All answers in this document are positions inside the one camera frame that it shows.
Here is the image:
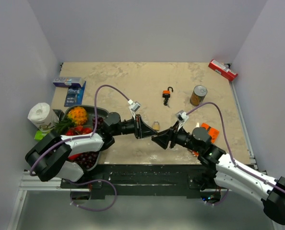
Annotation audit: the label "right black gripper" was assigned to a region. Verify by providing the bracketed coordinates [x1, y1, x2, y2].
[152, 121, 202, 153]

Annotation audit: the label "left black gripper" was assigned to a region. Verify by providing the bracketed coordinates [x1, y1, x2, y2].
[111, 114, 157, 139]

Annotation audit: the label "brass padlock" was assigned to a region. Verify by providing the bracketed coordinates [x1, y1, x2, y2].
[152, 121, 160, 131]

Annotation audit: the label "orange black padlock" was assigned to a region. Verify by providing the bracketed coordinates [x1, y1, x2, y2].
[162, 87, 174, 99]

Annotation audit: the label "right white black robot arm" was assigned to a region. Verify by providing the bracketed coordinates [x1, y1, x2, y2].
[152, 127, 285, 225]

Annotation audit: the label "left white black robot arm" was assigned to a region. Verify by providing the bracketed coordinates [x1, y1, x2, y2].
[25, 112, 157, 188]

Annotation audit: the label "orange blister pack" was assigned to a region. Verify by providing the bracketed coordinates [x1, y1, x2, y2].
[196, 122, 220, 144]

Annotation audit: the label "grey fruit tray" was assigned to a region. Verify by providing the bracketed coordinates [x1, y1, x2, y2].
[61, 105, 108, 171]

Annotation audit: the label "tin can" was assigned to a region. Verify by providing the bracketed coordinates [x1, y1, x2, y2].
[190, 85, 207, 106]

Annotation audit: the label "purple grapes bunch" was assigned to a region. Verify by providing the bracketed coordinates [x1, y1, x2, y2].
[72, 117, 99, 170]

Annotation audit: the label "small peach fruits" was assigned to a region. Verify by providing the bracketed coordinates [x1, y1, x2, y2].
[65, 126, 93, 136]

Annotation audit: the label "orange flower pineapple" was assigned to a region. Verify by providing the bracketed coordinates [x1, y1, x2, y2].
[53, 106, 88, 134]

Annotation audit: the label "blue blister pack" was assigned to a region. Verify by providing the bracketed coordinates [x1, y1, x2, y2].
[64, 81, 86, 107]

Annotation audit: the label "red cardboard box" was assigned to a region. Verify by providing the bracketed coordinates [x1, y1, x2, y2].
[208, 59, 238, 81]

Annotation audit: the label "blue white box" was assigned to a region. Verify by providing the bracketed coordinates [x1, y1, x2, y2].
[53, 77, 84, 88]

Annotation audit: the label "paper towel roll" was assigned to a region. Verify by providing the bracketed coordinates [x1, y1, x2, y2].
[27, 103, 59, 132]

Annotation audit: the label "green box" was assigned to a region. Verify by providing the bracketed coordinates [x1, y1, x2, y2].
[34, 130, 50, 141]

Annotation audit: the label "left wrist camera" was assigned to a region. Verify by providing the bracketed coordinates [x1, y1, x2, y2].
[128, 99, 141, 119]

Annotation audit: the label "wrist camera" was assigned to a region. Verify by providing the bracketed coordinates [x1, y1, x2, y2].
[128, 99, 141, 119]
[176, 110, 189, 131]

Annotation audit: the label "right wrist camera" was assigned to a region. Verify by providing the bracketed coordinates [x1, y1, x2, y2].
[176, 110, 189, 131]

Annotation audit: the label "aluminium rail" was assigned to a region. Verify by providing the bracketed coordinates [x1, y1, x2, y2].
[19, 171, 89, 192]

